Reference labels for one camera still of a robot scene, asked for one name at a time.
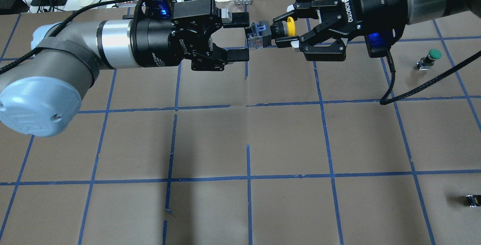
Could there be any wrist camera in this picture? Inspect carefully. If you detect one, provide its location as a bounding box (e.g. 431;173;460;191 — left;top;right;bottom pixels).
364;30;395;58
136;0;173;20

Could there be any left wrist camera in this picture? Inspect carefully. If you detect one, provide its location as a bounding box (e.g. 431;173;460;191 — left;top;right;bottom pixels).
136;0;173;20

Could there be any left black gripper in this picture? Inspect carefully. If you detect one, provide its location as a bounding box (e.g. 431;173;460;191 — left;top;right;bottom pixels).
132;0;250;71

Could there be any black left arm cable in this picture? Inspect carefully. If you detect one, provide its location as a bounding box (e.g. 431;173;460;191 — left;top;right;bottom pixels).
0;0;143;75

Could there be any yellow push button switch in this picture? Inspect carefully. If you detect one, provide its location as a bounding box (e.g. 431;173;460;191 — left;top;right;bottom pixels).
244;18;297;50

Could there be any green push button switch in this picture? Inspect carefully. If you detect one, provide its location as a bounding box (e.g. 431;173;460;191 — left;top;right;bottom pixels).
416;49;443;71

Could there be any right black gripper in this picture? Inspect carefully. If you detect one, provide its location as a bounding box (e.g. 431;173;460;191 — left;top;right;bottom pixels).
273;0;408;62

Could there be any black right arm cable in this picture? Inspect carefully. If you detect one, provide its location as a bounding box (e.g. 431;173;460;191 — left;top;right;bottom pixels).
380;48;481;106

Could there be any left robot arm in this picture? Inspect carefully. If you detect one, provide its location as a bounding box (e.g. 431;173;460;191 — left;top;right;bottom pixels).
0;0;250;137

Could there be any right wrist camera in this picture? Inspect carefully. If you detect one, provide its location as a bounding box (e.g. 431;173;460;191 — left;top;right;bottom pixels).
364;30;395;58

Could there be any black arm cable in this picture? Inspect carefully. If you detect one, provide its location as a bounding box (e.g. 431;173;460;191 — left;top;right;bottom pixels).
0;0;143;75
380;48;481;106

